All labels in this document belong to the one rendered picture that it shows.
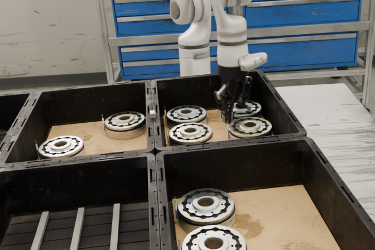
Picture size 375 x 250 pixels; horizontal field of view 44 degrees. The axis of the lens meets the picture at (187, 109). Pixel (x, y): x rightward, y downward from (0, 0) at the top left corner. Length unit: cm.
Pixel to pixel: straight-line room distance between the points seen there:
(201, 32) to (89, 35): 263
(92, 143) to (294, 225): 55
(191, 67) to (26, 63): 290
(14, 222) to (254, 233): 45
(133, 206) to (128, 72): 219
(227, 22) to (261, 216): 45
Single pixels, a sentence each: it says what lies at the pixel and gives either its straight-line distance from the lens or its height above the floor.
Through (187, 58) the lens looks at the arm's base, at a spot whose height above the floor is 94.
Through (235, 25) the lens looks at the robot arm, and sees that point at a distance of 108.
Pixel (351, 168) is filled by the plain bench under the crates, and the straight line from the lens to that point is 128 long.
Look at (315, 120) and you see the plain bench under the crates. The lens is 152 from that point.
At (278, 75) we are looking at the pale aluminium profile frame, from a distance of 306.
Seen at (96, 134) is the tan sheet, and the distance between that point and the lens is 121.
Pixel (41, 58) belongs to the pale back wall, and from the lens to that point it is 410.
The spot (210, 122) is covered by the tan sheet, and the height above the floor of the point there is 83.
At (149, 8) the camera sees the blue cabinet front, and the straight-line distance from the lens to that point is 293.
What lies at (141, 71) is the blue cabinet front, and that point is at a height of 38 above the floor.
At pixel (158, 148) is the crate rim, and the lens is 89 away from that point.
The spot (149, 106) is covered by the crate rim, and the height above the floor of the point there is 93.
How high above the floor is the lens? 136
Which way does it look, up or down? 24 degrees down
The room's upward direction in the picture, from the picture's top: 4 degrees counter-clockwise
